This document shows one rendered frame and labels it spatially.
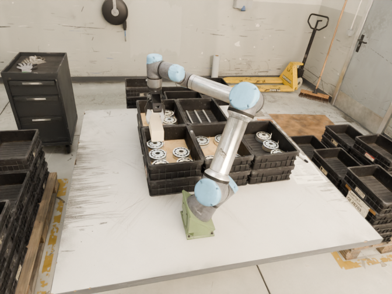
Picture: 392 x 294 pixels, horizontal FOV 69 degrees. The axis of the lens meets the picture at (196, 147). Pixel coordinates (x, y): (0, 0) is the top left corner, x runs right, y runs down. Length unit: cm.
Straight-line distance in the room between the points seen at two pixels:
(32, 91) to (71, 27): 204
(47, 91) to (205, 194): 211
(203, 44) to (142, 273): 418
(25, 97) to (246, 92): 227
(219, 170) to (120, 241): 60
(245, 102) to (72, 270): 101
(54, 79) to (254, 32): 346
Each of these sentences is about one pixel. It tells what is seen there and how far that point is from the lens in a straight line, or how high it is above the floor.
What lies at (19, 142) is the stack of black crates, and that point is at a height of 49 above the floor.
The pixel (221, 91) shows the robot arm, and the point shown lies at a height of 133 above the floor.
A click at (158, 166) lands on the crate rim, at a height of 92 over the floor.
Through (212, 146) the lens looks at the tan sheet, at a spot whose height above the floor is 83.
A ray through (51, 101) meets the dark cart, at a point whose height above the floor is 62.
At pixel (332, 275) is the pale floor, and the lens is 248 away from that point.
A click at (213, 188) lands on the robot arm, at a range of 117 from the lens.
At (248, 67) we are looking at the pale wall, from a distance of 543.
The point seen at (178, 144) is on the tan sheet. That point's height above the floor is 83.
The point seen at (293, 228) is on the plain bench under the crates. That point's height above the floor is 70.
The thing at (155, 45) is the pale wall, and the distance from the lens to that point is 488.
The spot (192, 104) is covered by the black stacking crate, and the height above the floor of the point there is 89.
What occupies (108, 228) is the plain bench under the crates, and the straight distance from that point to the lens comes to 152.
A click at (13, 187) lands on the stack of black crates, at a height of 38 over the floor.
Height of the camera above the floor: 185
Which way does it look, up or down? 34 degrees down
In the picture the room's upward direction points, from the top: 5 degrees clockwise
